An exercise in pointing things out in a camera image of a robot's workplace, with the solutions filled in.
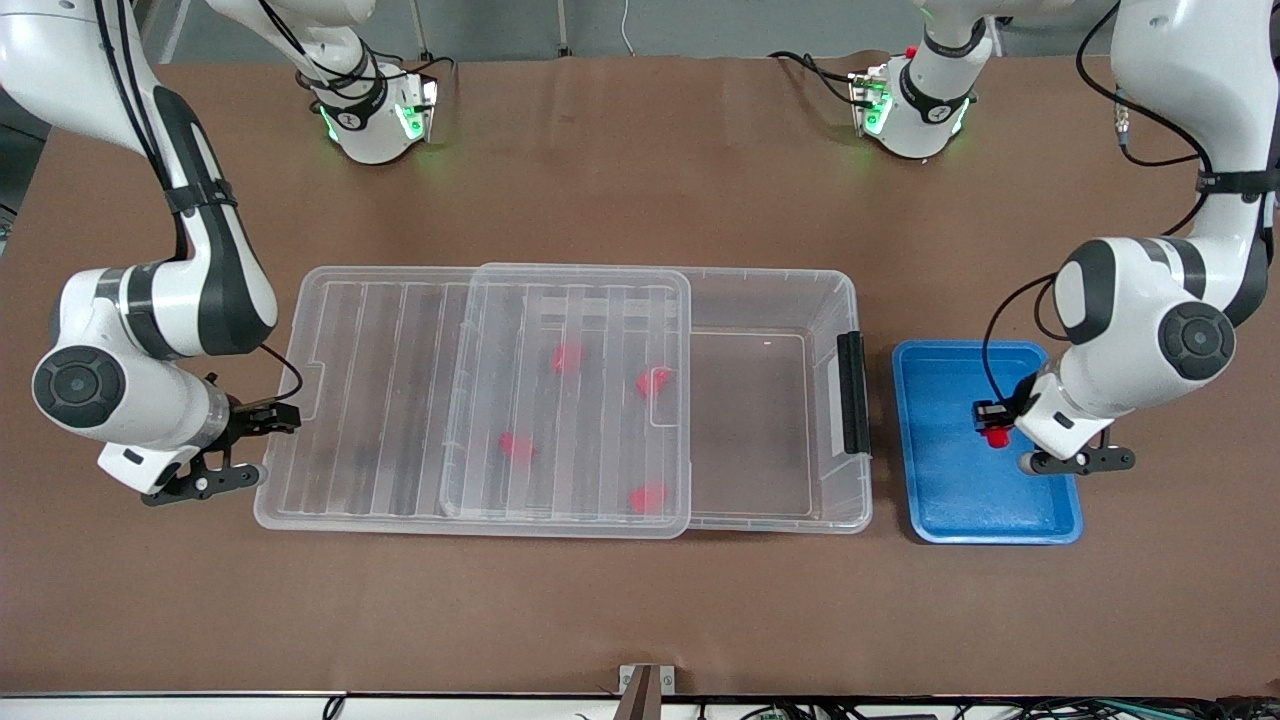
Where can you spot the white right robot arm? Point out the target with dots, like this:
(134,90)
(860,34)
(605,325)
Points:
(100,400)

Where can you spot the metal table edge bracket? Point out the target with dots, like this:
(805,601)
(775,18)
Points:
(645,690)

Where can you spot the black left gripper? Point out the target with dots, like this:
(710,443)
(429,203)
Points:
(1012,407)

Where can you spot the clear plastic box lid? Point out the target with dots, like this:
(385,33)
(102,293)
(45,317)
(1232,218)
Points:
(380,400)

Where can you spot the red block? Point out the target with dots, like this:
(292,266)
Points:
(517,446)
(648,497)
(996,438)
(653,380)
(568,358)

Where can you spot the silver base connector plate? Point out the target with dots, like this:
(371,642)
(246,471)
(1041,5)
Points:
(862,95)
(428,100)

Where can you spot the blue plastic tray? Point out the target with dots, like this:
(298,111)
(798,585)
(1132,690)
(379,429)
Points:
(960,495)

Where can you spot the clear plastic storage box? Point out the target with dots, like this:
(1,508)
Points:
(760,420)

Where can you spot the metal stand leg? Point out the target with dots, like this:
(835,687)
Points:
(562,25)
(418,30)

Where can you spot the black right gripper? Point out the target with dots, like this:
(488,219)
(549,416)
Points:
(247,417)

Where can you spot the black box latch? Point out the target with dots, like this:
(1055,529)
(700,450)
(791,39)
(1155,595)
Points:
(853,395)

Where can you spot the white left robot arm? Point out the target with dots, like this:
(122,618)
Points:
(1120,310)

